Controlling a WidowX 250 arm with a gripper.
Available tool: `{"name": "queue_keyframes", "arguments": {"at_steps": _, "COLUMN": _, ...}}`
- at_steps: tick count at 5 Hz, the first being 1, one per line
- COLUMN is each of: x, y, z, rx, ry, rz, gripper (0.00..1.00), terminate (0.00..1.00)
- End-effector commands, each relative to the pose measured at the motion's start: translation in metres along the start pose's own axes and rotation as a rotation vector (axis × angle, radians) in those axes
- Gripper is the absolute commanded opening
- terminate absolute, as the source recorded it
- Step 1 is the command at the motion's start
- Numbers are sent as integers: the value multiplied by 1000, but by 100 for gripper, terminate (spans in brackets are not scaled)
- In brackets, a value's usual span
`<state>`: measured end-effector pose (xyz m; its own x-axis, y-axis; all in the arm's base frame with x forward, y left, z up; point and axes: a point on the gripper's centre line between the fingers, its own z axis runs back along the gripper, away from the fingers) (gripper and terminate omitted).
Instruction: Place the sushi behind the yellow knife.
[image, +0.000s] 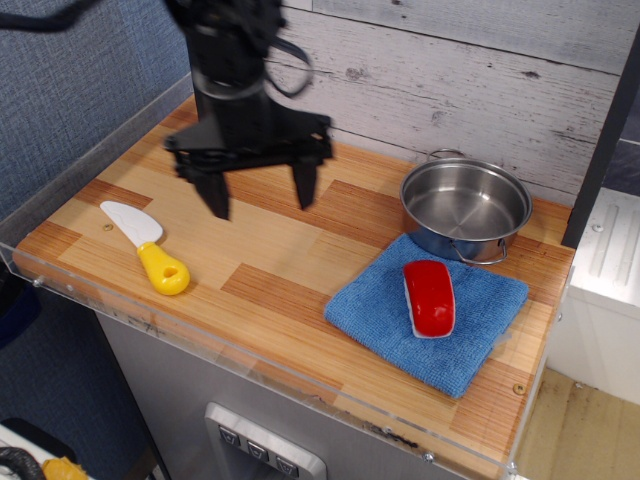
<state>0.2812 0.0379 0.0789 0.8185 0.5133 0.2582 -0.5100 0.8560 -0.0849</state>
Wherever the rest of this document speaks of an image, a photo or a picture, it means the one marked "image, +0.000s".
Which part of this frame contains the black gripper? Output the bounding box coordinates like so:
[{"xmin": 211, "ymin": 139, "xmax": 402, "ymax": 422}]
[{"xmin": 164, "ymin": 79, "xmax": 333, "ymax": 220}]

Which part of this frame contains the red toy sushi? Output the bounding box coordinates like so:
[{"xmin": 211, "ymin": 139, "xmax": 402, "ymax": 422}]
[{"xmin": 403, "ymin": 260, "xmax": 456, "ymax": 339}]

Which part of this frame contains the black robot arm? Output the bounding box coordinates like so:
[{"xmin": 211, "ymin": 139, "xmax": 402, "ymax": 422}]
[{"xmin": 165, "ymin": 1, "xmax": 332, "ymax": 219}]

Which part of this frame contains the blue folded cloth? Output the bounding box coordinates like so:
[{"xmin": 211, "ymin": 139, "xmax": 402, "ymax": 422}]
[{"xmin": 324, "ymin": 235, "xmax": 529, "ymax": 398}]

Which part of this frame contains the small steel pot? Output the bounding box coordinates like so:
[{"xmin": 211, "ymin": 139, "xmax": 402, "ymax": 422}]
[{"xmin": 399, "ymin": 148, "xmax": 533, "ymax": 266}]

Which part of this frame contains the grey metal cabinet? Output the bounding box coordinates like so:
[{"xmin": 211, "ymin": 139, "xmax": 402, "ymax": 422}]
[{"xmin": 99, "ymin": 316, "xmax": 511, "ymax": 479}]

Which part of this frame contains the silver button panel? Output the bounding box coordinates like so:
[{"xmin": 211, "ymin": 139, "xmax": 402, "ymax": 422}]
[{"xmin": 204, "ymin": 402, "xmax": 328, "ymax": 479}]

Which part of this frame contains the white metal box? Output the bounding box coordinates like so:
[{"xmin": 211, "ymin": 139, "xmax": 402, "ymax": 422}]
[{"xmin": 547, "ymin": 188, "xmax": 639, "ymax": 404}]

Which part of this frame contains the yellow handled toy knife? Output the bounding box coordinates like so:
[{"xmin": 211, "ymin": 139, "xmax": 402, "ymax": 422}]
[{"xmin": 100, "ymin": 201, "xmax": 191, "ymax": 296}]

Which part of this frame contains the clear acrylic guard rail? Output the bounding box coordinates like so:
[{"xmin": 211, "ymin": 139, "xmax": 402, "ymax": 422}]
[{"xmin": 1, "ymin": 87, "xmax": 573, "ymax": 479}]

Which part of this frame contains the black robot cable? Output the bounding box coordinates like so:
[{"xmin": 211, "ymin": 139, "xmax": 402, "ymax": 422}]
[{"xmin": 0, "ymin": 0, "xmax": 314, "ymax": 99}]

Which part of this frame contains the dark right frame post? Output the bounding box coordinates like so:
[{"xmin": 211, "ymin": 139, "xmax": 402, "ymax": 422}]
[{"xmin": 561, "ymin": 29, "xmax": 639, "ymax": 249}]

